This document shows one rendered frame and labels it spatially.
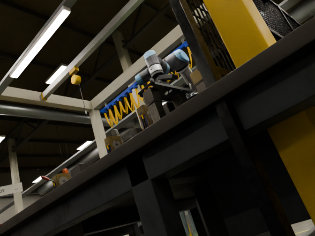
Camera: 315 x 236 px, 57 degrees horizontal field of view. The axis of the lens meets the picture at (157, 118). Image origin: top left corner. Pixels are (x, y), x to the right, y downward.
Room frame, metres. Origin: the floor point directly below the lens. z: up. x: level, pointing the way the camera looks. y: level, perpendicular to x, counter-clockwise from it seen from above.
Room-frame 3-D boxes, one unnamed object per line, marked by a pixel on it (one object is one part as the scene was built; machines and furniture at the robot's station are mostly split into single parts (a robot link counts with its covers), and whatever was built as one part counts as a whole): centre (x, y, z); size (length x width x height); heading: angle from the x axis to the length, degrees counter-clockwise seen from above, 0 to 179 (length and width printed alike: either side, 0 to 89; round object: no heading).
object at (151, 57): (1.45, -0.08, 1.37); 0.09 x 0.08 x 0.11; 154
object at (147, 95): (1.08, -0.01, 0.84); 0.05 x 0.05 x 0.29; 50
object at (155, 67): (1.44, -0.08, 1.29); 0.08 x 0.08 x 0.05
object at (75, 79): (3.89, 1.02, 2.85); 0.16 x 0.10 x 0.85; 55
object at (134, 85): (4.67, 0.04, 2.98); 2.51 x 0.07 x 0.60; 55
